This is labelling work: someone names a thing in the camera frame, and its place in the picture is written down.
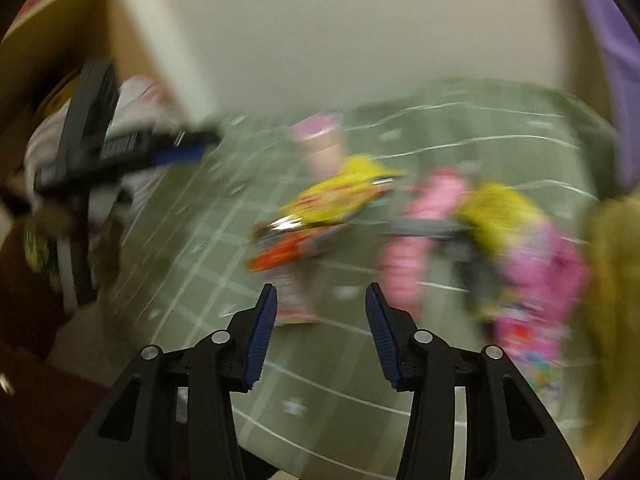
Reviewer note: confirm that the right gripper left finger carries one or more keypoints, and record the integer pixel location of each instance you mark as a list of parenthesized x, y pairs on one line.
[(169, 414)]

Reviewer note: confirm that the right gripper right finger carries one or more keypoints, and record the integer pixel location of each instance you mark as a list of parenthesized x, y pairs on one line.
[(509, 432)]

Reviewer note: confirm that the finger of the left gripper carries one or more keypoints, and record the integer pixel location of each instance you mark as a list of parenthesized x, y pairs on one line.
[(190, 137), (157, 156)]

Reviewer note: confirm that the pink kleenex tissue pack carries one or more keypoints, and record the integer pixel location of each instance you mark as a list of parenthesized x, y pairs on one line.
[(534, 346)]

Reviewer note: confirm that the red orange snack wrapper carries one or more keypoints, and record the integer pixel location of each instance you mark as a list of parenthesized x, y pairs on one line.
[(288, 247)]

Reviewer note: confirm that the yellow snack wrapper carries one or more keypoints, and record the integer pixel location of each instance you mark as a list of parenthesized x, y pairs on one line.
[(333, 201)]

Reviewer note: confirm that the yellow-green trash bag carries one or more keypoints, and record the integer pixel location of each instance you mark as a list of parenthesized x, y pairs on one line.
[(611, 309)]

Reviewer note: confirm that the white plastic bag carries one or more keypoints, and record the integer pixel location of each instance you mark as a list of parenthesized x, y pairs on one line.
[(142, 104)]

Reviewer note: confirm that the cardboard box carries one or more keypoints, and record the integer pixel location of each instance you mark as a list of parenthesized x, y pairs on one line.
[(47, 44)]

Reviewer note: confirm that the pink cylindrical jar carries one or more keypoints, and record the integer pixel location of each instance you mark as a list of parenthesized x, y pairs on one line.
[(321, 139)]

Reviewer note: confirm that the pink caterpillar toy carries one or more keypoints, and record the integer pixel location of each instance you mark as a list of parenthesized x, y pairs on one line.
[(405, 257)]

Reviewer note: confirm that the purple cloth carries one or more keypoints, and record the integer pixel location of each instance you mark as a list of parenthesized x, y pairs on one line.
[(615, 25)]

